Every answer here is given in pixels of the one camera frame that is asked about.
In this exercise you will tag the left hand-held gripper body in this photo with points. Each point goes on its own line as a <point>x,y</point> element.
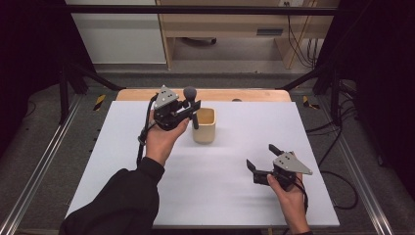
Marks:
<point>168,112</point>

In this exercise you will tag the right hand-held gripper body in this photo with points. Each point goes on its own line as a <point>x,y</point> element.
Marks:
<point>287,166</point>

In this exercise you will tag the black makeup brush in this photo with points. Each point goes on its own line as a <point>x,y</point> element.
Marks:
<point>190,93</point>

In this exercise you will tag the beige square cup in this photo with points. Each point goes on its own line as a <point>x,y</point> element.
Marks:
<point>205,130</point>

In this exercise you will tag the person's left hand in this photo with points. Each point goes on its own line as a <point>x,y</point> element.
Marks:
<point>161,140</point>

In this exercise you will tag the person's right hand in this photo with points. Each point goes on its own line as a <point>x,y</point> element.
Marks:
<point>290,202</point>

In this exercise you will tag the white table board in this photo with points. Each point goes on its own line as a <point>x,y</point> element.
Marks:
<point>228,182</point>

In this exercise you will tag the wooden table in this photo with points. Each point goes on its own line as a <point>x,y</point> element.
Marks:
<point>235,95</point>

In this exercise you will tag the yellow black tape strip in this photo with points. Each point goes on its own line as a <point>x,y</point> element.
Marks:
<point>308,103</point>
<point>100,102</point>

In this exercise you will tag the black metal stand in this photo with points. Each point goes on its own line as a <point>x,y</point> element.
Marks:
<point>64,98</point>
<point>334,94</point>

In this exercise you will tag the light wooden desk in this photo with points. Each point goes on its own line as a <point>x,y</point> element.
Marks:
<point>225,24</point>

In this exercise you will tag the white cabinet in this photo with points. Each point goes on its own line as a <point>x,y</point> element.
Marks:
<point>120,39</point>

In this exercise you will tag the black horizontal bar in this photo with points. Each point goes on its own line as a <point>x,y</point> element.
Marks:
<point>195,9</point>

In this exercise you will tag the grey desk label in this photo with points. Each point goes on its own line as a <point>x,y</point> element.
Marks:
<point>269,32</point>

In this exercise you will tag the black curtain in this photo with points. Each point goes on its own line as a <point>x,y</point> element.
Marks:
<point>29,49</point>
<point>378,65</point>

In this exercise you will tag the aluminium floor rail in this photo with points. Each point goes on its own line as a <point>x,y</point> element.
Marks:
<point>39,163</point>
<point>359,176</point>

